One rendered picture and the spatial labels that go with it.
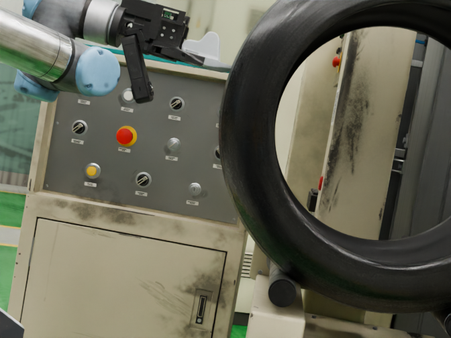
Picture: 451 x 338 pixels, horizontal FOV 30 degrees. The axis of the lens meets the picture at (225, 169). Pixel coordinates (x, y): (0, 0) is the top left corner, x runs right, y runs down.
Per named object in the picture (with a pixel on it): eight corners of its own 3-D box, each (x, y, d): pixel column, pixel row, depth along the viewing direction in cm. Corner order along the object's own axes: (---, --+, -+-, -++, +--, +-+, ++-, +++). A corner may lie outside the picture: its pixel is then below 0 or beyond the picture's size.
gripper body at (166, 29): (190, 13, 137) (119, -8, 138) (175, 64, 137) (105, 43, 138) (194, 19, 145) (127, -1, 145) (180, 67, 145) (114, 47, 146)
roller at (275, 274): (271, 272, 167) (269, 250, 167) (294, 270, 167) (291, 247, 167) (269, 309, 132) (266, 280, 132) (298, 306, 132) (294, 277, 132)
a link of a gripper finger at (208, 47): (241, 39, 137) (186, 23, 138) (231, 74, 138) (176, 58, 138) (241, 41, 140) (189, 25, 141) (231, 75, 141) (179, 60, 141)
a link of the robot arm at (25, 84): (35, 94, 133) (56, 28, 134) (1, 87, 141) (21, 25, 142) (75, 108, 139) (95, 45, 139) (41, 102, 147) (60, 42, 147)
